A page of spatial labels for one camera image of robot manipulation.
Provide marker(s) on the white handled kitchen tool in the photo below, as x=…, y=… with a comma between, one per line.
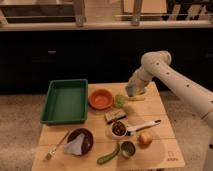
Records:
x=132, y=129

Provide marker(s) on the blue sponge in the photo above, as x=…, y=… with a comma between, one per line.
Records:
x=131, y=90

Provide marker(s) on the metal fork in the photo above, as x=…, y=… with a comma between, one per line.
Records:
x=52, y=152

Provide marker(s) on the green scoop with yellow handle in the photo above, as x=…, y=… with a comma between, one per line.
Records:
x=120, y=100

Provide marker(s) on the grey cloth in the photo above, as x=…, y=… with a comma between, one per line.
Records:
x=74, y=146

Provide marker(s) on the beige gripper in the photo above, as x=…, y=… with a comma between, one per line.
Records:
x=141, y=84

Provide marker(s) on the orange round fruit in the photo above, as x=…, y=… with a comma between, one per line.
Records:
x=145, y=138

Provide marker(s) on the green plastic tray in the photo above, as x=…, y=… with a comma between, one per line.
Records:
x=66, y=102

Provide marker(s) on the white cup with dark contents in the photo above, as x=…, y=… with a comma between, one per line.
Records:
x=118, y=129

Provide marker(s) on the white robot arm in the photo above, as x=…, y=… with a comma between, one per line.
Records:
x=157, y=64

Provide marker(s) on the dark brown bowl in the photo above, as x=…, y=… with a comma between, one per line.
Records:
x=87, y=142

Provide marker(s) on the red bowl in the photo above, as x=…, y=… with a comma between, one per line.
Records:
x=100, y=99

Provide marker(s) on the green cucumber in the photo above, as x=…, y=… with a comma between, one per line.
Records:
x=106, y=158

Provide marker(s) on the small metal cup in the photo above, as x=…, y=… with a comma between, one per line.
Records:
x=128, y=149

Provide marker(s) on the black and white eraser block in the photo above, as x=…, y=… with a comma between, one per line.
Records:
x=114, y=115

